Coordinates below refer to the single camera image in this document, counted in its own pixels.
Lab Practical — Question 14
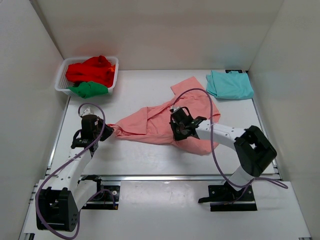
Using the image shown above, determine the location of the pink t shirt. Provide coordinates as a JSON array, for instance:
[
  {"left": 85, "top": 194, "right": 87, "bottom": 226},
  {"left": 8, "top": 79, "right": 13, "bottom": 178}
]
[{"left": 107, "top": 77, "right": 211, "bottom": 156}]

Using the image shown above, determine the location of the teal t shirt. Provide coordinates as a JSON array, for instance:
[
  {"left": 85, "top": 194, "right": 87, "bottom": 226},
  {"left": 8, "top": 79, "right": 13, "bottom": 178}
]
[{"left": 206, "top": 70, "right": 254, "bottom": 100}]

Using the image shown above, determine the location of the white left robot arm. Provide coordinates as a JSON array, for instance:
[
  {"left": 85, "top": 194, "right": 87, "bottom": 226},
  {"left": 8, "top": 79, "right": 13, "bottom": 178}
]
[{"left": 35, "top": 114, "right": 113, "bottom": 232}]

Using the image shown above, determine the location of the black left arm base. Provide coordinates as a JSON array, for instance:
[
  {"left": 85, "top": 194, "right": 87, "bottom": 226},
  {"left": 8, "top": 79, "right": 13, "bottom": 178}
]
[{"left": 78, "top": 175, "right": 121, "bottom": 210}]

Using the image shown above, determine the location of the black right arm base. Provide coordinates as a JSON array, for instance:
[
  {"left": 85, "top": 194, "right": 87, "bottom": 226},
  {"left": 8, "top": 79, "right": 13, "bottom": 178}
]
[{"left": 198, "top": 183, "right": 258, "bottom": 212}]

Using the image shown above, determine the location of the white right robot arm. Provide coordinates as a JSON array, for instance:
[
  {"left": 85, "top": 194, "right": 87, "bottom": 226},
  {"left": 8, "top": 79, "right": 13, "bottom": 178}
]
[{"left": 170, "top": 107, "right": 277, "bottom": 200}]

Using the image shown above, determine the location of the green t shirt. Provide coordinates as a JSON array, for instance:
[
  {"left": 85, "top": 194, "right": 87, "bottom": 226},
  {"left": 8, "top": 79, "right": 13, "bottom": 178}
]
[{"left": 68, "top": 81, "right": 109, "bottom": 99}]

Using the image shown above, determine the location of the white plastic basket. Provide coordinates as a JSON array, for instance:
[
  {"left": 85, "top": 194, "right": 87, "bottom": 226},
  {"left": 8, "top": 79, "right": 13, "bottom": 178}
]
[{"left": 54, "top": 55, "right": 119, "bottom": 96}]

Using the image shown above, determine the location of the red t shirt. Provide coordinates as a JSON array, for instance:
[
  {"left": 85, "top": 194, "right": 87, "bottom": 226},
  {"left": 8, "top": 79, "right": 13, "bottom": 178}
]
[{"left": 65, "top": 55, "right": 116, "bottom": 88}]

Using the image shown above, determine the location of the black label plate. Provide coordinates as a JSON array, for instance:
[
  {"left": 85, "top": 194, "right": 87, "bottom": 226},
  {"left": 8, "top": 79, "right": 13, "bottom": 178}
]
[{"left": 225, "top": 69, "right": 246, "bottom": 74}]

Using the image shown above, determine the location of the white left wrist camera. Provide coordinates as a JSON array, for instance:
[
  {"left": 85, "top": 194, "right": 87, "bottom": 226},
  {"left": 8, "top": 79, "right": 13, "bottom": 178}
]
[{"left": 78, "top": 107, "right": 94, "bottom": 118}]

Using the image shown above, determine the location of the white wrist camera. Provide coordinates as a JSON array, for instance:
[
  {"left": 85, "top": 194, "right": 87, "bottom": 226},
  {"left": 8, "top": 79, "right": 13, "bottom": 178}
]
[
  {"left": 170, "top": 105, "right": 181, "bottom": 113},
  {"left": 78, "top": 107, "right": 94, "bottom": 118}
]

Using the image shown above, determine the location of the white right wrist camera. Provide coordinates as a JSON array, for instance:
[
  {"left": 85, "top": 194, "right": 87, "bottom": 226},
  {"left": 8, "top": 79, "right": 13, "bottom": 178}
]
[{"left": 170, "top": 105, "right": 181, "bottom": 113}]

